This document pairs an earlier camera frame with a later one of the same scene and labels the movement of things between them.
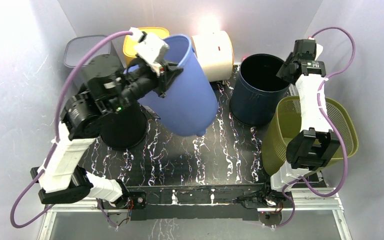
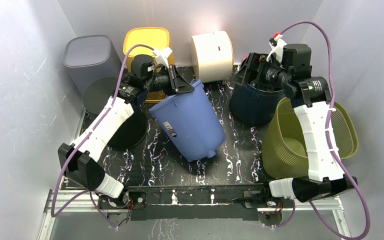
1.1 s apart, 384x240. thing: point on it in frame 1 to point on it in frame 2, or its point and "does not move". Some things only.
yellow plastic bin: (128, 47) does not move
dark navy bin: (257, 89) does not move
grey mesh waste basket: (76, 47) does not move
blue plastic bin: (188, 106) to (190, 120)
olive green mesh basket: (284, 124) does not move
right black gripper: (286, 71) to (254, 71)
